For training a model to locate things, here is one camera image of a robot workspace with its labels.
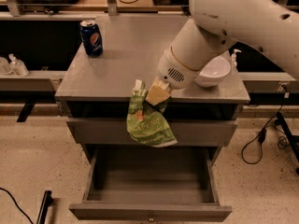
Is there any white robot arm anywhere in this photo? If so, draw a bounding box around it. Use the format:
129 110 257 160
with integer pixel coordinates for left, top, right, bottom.
146 0 299 105

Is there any grey upper drawer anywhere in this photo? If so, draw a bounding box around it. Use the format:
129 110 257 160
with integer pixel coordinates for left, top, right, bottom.
66 118 237 147

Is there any green jalapeno chip bag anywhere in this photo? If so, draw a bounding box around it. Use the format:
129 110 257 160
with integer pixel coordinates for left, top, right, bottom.
126 79 178 147

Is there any white bowl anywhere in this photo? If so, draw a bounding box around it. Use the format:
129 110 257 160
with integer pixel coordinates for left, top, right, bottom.
194 56 231 88

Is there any grey drawer cabinet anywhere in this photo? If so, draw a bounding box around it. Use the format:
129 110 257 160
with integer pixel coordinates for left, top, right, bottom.
55 14 249 160

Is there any grey open middle drawer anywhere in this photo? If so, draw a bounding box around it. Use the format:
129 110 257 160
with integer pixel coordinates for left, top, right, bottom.
69 146 232 222

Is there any black floor cable left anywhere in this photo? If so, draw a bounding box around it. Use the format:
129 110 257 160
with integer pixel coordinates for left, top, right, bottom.
0 187 35 224

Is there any white pump bottle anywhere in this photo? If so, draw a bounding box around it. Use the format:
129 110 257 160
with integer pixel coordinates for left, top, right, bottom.
231 49 242 74

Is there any black stand base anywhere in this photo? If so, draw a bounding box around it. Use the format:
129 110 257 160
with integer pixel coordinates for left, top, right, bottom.
36 190 53 224

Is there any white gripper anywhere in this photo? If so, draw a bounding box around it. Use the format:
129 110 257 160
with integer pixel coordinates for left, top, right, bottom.
146 47 203 106

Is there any blue pepsi can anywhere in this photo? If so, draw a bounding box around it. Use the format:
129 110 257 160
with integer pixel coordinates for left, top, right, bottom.
79 20 103 57

